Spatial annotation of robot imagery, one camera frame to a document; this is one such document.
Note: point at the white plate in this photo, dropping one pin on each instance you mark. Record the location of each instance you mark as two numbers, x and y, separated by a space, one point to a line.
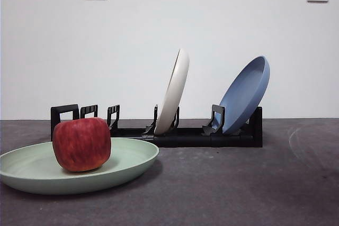
174 91

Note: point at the green plate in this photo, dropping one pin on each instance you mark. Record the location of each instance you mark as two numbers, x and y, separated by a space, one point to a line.
127 162

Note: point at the blue plate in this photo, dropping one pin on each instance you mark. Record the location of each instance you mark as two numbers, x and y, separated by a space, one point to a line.
243 96

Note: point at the red apple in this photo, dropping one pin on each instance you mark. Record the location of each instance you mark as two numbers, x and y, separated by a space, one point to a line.
80 144

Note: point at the black plate rack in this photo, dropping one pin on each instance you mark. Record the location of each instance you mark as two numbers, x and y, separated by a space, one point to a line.
185 141

